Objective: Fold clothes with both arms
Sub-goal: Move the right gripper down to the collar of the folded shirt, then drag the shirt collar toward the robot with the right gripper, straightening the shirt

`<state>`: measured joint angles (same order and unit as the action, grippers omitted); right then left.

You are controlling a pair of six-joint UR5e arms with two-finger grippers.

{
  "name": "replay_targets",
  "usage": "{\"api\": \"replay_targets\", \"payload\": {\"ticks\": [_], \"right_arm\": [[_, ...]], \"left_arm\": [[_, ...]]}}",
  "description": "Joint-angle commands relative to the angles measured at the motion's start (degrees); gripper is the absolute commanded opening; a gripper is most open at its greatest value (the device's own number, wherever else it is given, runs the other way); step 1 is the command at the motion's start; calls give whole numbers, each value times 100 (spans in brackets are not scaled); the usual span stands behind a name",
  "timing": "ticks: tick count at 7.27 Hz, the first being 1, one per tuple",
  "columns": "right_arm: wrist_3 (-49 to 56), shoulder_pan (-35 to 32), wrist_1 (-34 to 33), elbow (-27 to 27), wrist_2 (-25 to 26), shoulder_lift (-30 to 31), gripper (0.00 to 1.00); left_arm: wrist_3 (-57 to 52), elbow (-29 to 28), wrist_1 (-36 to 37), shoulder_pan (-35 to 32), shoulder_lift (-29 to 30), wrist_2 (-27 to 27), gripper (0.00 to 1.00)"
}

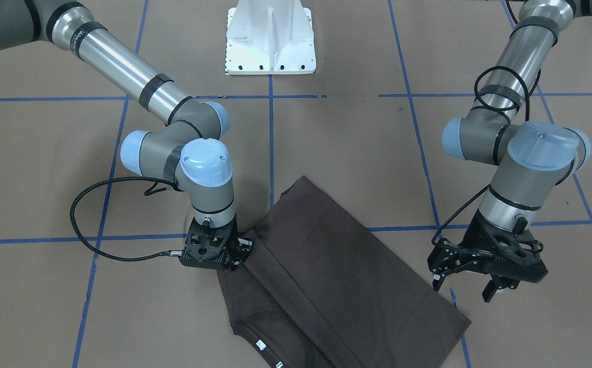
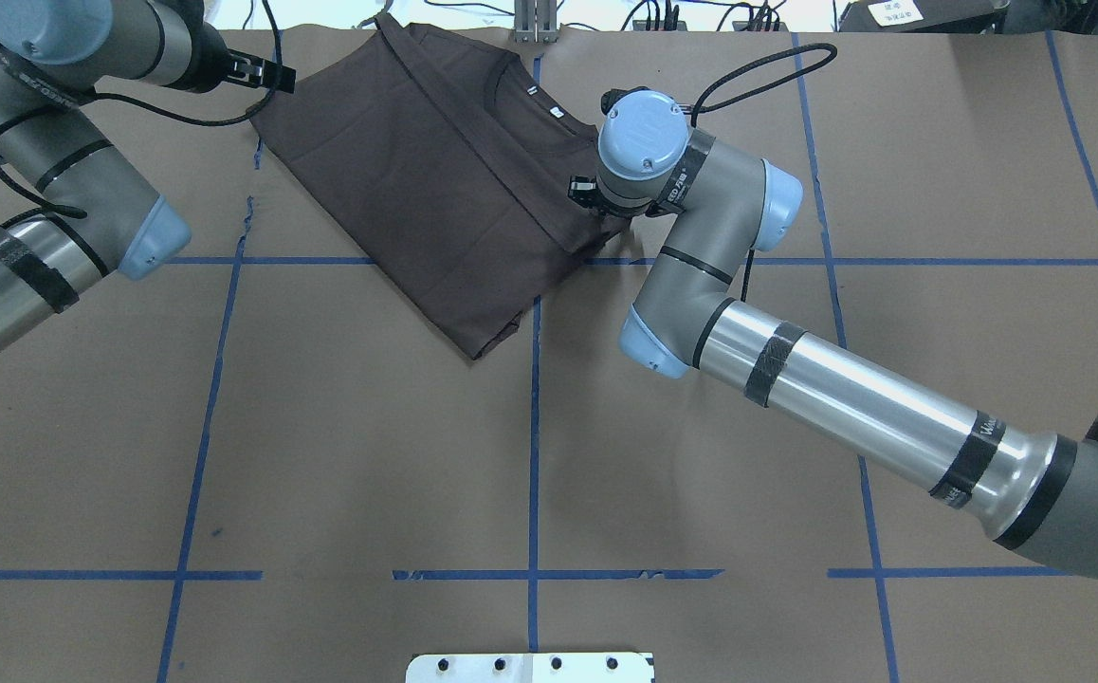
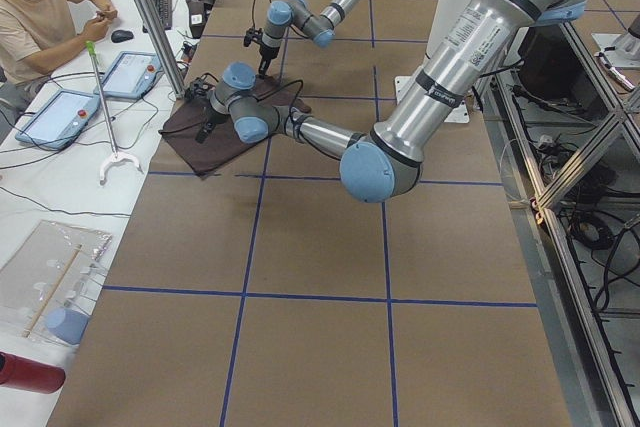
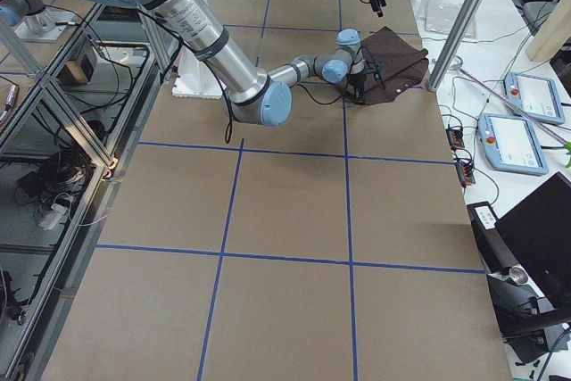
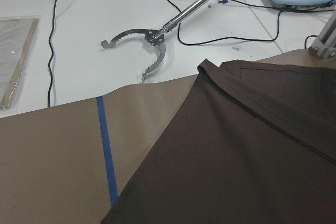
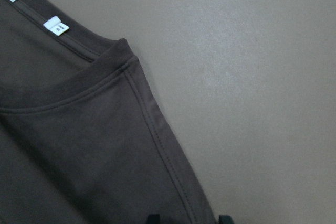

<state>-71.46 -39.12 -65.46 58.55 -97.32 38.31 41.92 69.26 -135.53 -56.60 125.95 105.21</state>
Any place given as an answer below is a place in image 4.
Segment dark brown t-shirt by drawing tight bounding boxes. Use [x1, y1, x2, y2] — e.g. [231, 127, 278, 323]
[337, 27, 428, 105]

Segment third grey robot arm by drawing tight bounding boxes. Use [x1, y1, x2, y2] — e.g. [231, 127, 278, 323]
[1, 0, 69, 43]

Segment clear plastic bag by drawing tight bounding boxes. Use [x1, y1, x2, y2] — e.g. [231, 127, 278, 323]
[420, 0, 465, 35]

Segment white reacher grabber stick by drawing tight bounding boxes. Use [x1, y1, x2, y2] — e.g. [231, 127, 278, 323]
[449, 56, 570, 176]

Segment grey orange usb hub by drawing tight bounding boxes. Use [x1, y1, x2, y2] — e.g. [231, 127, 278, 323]
[445, 127, 465, 150]
[454, 158, 476, 188]

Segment blue teach pendant near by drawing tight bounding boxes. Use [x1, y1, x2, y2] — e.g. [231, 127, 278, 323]
[477, 113, 549, 176]

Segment blue teach pendant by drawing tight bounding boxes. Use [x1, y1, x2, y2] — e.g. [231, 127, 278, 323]
[504, 72, 566, 125]
[477, 113, 549, 176]

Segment blue teach pendant far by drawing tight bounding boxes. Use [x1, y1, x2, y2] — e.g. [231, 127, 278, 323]
[504, 72, 566, 125]

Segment grey box with label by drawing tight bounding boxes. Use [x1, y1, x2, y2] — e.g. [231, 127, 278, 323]
[467, 202, 528, 286]

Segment black laptop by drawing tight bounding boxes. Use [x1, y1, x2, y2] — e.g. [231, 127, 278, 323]
[496, 172, 570, 307]

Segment aluminium frame post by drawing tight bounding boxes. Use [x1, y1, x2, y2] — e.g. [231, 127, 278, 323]
[426, 0, 483, 92]

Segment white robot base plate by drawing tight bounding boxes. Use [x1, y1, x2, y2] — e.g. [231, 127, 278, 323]
[170, 19, 224, 100]

